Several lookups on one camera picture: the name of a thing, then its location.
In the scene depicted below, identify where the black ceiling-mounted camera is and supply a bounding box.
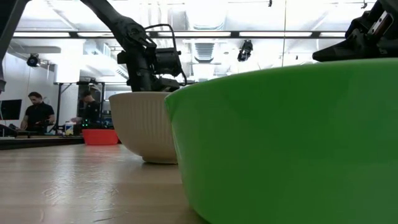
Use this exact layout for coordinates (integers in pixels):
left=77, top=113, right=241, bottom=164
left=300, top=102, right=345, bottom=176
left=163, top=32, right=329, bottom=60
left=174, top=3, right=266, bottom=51
left=25, top=53, right=42, bottom=68
left=236, top=39, right=254, bottom=63

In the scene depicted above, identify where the person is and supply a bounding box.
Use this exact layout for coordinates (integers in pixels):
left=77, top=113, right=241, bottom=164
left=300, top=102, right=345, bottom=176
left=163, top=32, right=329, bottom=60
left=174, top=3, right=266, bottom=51
left=70, top=90, right=101, bottom=129
left=19, top=91, right=57, bottom=135

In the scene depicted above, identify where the green plastic bowl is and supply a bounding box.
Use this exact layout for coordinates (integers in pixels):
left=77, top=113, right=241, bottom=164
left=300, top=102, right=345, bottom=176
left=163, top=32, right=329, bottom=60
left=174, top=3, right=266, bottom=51
left=164, top=57, right=398, bottom=224

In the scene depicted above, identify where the black left camera cable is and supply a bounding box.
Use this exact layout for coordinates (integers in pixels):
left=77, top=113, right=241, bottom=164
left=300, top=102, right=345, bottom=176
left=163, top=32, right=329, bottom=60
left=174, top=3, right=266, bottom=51
left=144, top=23, right=188, bottom=86

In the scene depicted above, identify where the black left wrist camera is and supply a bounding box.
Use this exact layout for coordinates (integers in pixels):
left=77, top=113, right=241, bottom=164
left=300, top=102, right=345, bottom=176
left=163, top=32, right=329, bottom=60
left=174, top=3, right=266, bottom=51
left=154, top=47, right=183, bottom=78

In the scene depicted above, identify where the white plastic jug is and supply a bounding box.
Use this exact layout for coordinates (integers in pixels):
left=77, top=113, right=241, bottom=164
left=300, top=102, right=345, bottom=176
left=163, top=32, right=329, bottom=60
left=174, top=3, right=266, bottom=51
left=64, top=121, right=76, bottom=137

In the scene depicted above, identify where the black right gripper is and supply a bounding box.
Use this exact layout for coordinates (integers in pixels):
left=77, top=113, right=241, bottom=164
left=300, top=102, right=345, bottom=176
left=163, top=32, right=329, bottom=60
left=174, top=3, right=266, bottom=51
left=312, top=0, right=398, bottom=63

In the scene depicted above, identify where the black aluminium table frame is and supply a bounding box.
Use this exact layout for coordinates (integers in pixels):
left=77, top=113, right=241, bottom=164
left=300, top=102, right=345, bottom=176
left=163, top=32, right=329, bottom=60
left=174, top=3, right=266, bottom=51
left=0, top=0, right=85, bottom=151

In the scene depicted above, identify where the red plastic bowl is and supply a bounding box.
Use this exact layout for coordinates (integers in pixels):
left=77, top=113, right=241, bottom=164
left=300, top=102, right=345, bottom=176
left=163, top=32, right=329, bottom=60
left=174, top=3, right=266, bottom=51
left=81, top=128, right=120, bottom=146

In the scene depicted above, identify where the black monitor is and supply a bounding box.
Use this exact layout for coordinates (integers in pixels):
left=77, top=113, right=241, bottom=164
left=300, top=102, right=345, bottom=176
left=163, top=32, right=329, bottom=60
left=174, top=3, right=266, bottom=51
left=0, top=99, right=24, bottom=121

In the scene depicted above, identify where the green bowl in silver rim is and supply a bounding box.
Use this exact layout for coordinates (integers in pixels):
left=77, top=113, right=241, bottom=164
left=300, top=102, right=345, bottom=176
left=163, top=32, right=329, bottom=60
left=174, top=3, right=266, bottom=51
left=108, top=90, right=178, bottom=165

